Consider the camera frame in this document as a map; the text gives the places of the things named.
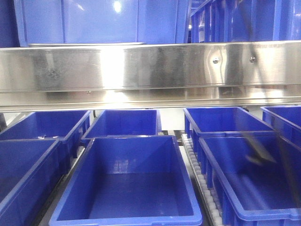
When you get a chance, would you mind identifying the blue bin lower right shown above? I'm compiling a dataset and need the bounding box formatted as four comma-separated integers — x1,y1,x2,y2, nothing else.
199,135,301,226

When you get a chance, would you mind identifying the blue crate upper right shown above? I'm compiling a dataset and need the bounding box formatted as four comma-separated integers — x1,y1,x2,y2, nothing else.
190,0,301,43

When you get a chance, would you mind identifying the blue bin lower left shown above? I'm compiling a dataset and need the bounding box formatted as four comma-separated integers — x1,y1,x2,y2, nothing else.
0,140,61,226

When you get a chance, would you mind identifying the blue bin rear middle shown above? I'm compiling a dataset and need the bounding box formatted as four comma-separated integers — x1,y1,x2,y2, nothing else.
81,109,162,146

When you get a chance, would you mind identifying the blue bin far right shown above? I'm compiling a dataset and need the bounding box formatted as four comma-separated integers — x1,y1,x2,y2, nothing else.
261,106,301,147

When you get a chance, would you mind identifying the black cable with connector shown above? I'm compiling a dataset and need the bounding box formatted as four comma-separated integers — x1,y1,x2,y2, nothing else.
242,0,301,203

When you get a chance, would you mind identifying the blue bin rear left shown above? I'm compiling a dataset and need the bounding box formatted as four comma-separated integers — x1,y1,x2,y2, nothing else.
0,110,91,174

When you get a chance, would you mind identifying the blue bin rear right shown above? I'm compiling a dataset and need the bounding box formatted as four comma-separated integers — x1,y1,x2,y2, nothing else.
184,107,274,152

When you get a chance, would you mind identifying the silver metal tray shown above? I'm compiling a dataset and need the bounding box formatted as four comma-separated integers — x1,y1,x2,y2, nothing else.
28,42,146,48

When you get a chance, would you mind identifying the large blue bin upper left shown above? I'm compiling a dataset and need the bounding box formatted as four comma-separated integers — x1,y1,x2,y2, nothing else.
14,0,191,46

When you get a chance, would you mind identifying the blue bin lower middle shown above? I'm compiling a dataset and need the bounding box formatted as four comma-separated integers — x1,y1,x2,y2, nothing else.
49,136,203,226

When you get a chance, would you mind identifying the roller track rail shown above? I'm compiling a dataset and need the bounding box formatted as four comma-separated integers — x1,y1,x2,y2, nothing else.
182,134,223,226

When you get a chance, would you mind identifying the stainless steel shelf rail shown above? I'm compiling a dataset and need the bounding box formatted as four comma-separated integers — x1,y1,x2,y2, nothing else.
0,41,301,112

